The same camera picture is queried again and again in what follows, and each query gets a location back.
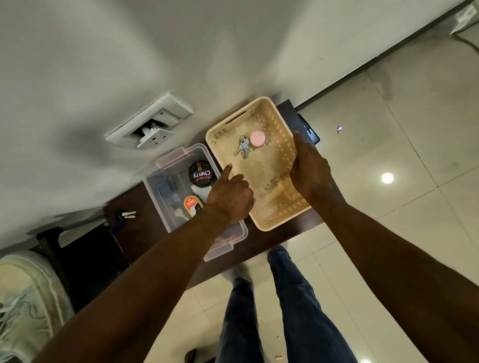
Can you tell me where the person's right hand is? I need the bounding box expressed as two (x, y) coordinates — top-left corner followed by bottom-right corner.
(290, 132), (338, 206)

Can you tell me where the person's left hand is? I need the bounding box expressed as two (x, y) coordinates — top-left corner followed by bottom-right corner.
(206, 165), (255, 225)

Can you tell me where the beige plastic basket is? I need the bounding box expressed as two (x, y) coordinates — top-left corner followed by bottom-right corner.
(205, 96), (314, 232)

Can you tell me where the black orange shoe brush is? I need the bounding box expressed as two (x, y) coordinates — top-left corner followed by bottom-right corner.
(182, 194), (208, 219)

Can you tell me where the clear plastic storage box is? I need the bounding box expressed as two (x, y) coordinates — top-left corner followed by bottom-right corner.
(144, 142), (249, 263)

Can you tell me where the pale green lace-up shoe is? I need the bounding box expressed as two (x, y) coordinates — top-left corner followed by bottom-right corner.
(0, 250), (76, 363)

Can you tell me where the person's left forearm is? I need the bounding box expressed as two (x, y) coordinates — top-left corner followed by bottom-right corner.
(33, 205), (248, 363)

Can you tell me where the person's right forearm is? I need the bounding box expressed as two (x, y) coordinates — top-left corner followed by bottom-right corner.
(318, 190), (479, 363)

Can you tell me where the dark brown wooden cabinet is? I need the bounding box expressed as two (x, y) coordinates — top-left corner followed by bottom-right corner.
(101, 99), (324, 290)

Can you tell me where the person's left leg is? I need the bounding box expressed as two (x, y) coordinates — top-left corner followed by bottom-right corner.
(216, 262), (279, 363)

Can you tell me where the person's leg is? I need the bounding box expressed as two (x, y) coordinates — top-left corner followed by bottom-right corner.
(268, 245), (360, 363)
(216, 262), (279, 363)

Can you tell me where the person's right leg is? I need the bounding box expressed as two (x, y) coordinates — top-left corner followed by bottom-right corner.
(268, 245), (360, 363)

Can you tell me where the black round polish tin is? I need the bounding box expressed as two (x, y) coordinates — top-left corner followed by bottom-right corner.
(188, 160), (216, 187)

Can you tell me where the black metal shoe rack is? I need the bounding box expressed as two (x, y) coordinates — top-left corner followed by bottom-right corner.
(36, 223), (133, 315)

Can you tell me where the white wall socket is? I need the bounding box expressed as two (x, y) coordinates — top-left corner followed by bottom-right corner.
(104, 91), (195, 150)

